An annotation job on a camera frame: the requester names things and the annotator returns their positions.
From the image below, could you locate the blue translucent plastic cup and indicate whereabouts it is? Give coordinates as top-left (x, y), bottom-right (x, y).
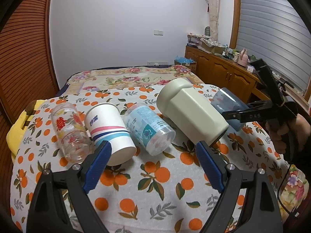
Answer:
top-left (208, 87), bottom-right (248, 135)

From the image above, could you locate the printed clear glass cup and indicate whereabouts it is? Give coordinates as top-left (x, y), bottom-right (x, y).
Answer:
top-left (51, 103), bottom-right (93, 163)

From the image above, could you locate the cream ceramic faceted cup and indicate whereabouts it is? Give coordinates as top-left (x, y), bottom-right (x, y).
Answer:
top-left (156, 78), bottom-right (229, 146)

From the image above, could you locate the white striped paper cup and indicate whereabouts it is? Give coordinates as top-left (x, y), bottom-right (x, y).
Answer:
top-left (84, 103), bottom-right (136, 166)

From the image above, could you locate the clear plastic labelled cup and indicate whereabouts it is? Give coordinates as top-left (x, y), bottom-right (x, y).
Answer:
top-left (123, 104), bottom-right (176, 156)

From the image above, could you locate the person's right hand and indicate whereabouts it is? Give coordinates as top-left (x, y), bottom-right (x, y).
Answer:
top-left (266, 114), bottom-right (310, 164)

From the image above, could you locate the floral bed blanket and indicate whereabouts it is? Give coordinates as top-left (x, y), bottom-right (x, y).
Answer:
top-left (56, 65), bottom-right (310, 230)

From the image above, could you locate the pink tissue box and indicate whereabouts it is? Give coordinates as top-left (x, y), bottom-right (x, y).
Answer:
top-left (247, 65), bottom-right (257, 74)

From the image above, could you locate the green bottle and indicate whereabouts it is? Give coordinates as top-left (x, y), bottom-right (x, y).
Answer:
top-left (250, 55), bottom-right (257, 62)

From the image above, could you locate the pink thermos jug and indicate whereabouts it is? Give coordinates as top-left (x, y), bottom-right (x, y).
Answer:
top-left (237, 48), bottom-right (249, 67)

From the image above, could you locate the wooden sideboard cabinet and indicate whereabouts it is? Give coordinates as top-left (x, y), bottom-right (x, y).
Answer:
top-left (185, 45), bottom-right (269, 103)

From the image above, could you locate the cardboard box of clutter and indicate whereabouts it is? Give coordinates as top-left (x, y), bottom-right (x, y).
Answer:
top-left (200, 38), bottom-right (226, 54)

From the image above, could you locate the yellow cloth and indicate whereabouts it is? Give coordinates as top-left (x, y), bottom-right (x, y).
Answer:
top-left (6, 99), bottom-right (45, 163)

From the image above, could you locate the grey window blind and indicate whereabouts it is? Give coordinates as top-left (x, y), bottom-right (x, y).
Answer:
top-left (237, 0), bottom-right (310, 91)

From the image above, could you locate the box with blue bag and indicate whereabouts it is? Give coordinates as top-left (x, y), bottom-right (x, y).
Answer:
top-left (174, 56), bottom-right (197, 73)

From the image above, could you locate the small desk fan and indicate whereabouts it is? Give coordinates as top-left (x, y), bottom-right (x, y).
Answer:
top-left (204, 26), bottom-right (211, 36)

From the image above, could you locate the cream floral curtain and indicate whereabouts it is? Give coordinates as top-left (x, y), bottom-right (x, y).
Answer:
top-left (208, 0), bottom-right (220, 41)

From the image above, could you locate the brown louvered wardrobe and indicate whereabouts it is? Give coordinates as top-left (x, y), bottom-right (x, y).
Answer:
top-left (1, 0), bottom-right (59, 214)

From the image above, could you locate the white wall switch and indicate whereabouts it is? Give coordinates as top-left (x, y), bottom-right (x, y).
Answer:
top-left (153, 30), bottom-right (163, 36)

